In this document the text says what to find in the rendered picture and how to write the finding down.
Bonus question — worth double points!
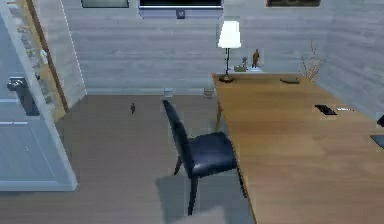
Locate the black laptop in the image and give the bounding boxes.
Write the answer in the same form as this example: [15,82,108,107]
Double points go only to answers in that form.
[369,114,384,150]

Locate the dry orange twig plant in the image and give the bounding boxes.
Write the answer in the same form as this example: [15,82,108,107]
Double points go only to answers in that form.
[298,39,325,83]

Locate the flat dark brown dish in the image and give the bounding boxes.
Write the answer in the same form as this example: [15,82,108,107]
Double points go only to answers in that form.
[279,77,301,85]

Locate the wooden table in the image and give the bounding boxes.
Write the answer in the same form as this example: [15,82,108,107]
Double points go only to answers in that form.
[211,73,384,224]

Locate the brown framed wall picture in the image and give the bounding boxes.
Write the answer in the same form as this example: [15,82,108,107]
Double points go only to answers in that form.
[266,0,322,8]

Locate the small grey statue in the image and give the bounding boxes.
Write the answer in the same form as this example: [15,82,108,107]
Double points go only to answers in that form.
[233,56,249,73]

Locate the black door handle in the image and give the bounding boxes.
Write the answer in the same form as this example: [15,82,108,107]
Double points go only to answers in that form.
[6,76,41,117]

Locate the white room door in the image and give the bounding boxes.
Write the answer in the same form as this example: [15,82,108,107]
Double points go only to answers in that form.
[0,0,79,193]

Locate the brown figure statue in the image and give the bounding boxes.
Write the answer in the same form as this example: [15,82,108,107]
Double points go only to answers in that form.
[247,48,264,73]

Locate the black remote control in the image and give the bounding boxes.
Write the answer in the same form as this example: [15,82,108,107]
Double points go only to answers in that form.
[314,104,338,117]

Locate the white shade table lamp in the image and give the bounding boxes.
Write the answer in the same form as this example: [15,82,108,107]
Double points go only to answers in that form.
[217,20,242,84]

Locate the dark blue chair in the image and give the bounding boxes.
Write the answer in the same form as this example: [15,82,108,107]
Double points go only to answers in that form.
[161,99,248,217]

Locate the wall television set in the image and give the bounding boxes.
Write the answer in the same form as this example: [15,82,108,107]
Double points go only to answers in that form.
[138,0,224,20]

